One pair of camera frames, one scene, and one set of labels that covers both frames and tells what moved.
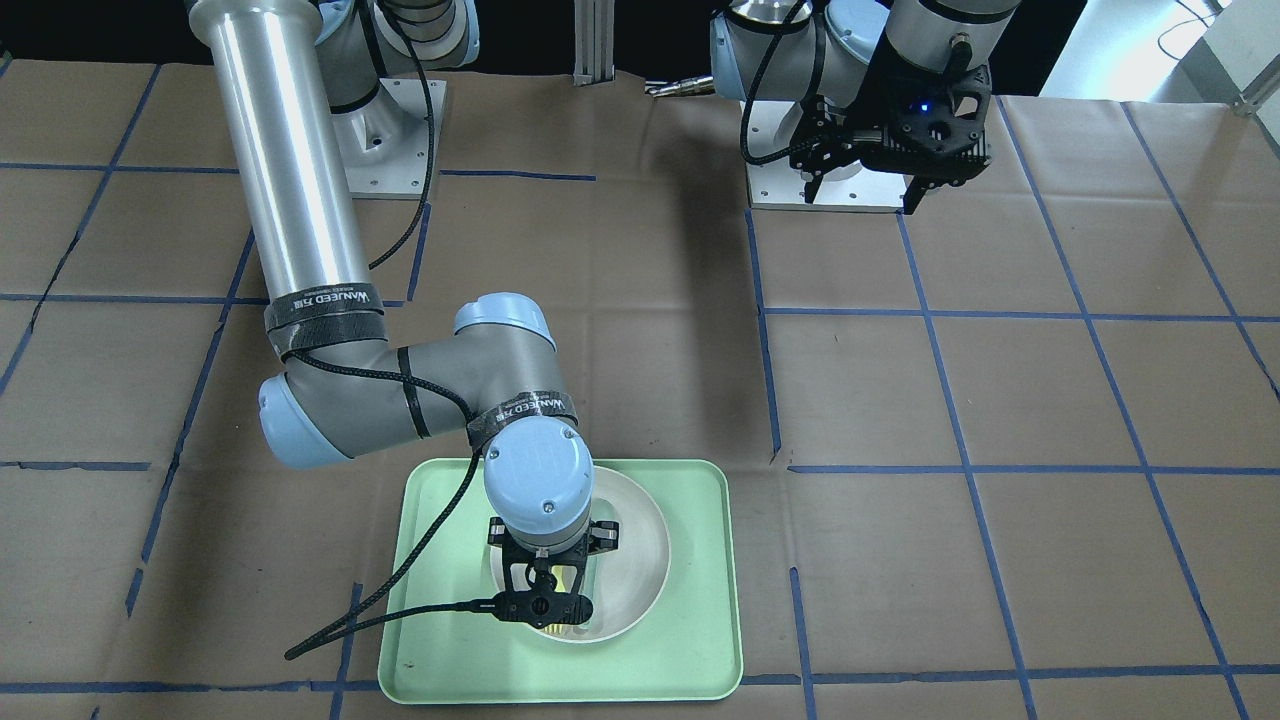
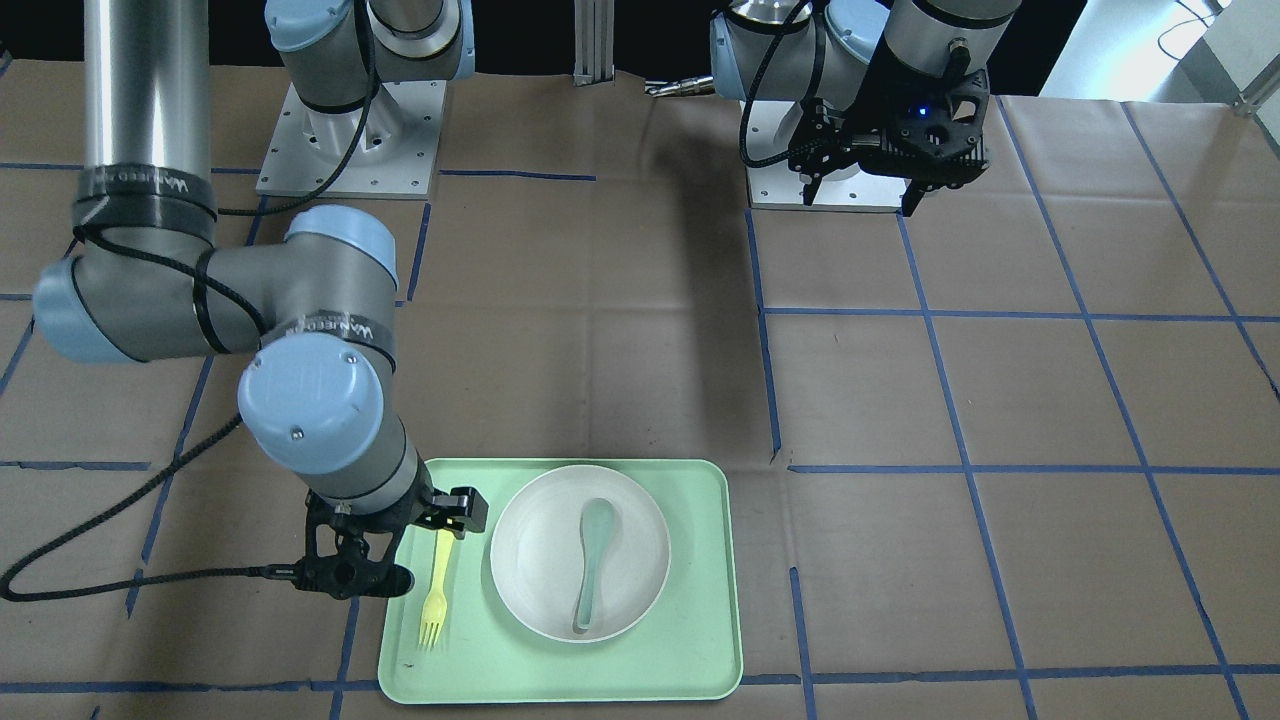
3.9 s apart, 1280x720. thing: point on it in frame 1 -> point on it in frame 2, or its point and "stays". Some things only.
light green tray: (689, 650) stays
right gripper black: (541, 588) -> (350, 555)
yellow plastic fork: (558, 571) -> (435, 607)
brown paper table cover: (1008, 452) stays
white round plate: (624, 583) stays
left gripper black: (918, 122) stays
